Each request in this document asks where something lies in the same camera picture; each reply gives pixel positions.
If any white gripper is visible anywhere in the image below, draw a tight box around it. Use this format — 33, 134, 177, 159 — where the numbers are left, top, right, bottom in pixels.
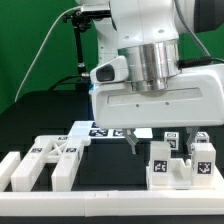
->
90, 56, 224, 154

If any white chair seat part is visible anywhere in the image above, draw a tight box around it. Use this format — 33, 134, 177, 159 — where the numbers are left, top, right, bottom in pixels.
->
146, 158, 192, 191

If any white chair back frame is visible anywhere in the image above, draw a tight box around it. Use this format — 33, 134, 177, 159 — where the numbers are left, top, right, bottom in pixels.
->
11, 135, 91, 192

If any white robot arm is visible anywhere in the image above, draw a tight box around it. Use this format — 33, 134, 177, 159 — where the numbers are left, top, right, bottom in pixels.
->
76, 0, 224, 145

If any white tagged cube left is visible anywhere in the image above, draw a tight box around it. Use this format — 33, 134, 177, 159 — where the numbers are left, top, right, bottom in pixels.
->
164, 132, 179, 150

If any white tagged cube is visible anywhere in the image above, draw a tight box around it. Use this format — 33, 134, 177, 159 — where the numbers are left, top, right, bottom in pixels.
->
195, 132, 210, 143
164, 132, 179, 150

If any white tagged cube right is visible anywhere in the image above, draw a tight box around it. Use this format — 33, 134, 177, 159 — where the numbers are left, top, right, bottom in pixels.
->
195, 132, 210, 143

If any white U-shaped border fence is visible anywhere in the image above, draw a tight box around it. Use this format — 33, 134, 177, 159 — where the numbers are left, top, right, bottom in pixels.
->
0, 152, 224, 217

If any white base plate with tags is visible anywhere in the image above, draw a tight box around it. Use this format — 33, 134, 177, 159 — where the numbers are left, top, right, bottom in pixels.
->
68, 121, 153, 139

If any black cable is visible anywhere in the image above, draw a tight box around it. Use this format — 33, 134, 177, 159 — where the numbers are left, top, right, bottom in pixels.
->
48, 73, 94, 92

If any black camera stand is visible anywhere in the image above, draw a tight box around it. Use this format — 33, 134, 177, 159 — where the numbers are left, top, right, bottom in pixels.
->
63, 10, 92, 92

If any grey camera on stand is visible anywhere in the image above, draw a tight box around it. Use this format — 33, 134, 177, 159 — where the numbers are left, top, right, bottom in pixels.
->
81, 4, 111, 17

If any white cable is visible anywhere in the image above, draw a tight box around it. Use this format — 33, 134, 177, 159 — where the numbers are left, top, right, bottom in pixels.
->
14, 5, 83, 103

